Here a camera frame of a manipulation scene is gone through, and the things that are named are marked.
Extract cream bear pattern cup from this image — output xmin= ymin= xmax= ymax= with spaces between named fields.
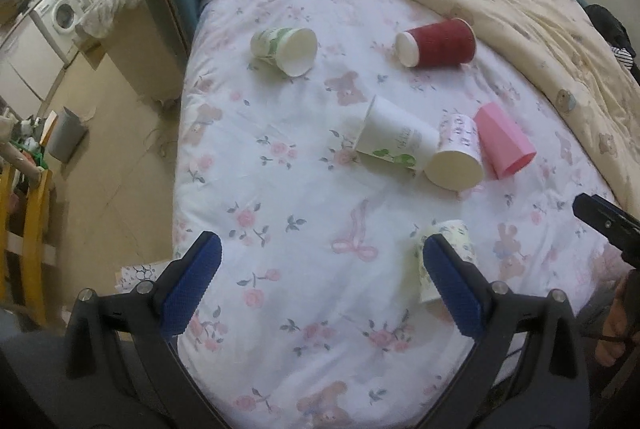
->
xmin=416 ymin=220 xmax=477 ymax=303

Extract pink faceted plastic cup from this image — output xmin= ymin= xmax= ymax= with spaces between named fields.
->
xmin=474 ymin=103 xmax=537 ymax=178

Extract white cup pink pattern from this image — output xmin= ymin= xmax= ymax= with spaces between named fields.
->
xmin=424 ymin=112 xmax=484 ymax=192

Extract white cup green leaves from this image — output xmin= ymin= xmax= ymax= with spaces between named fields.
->
xmin=355 ymin=95 xmax=439 ymax=171

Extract dark red paper cup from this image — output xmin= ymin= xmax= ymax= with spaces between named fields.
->
xmin=395 ymin=18 xmax=476 ymax=68

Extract small white green cup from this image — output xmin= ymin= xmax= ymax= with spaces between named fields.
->
xmin=250 ymin=27 xmax=318 ymax=78

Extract person's right hand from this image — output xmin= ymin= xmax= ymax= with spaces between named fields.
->
xmin=594 ymin=273 xmax=631 ymax=367

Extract yellow wooden chair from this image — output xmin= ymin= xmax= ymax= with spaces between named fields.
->
xmin=1 ymin=166 xmax=52 ymax=326

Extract cream bear print duvet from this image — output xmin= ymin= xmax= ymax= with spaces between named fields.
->
xmin=413 ymin=0 xmax=639 ymax=215

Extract white floral bed sheet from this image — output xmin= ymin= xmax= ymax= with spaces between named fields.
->
xmin=174 ymin=0 xmax=627 ymax=428

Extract grey trash bin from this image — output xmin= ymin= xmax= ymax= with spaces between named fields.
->
xmin=47 ymin=107 xmax=88 ymax=163

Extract white kitchen cabinet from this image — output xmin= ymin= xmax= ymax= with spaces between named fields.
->
xmin=1 ymin=13 xmax=64 ymax=118

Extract white washing machine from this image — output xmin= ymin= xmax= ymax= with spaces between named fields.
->
xmin=30 ymin=0 xmax=85 ymax=67

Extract dark clothes by wall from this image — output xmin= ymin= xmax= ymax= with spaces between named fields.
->
xmin=585 ymin=4 xmax=639 ymax=82

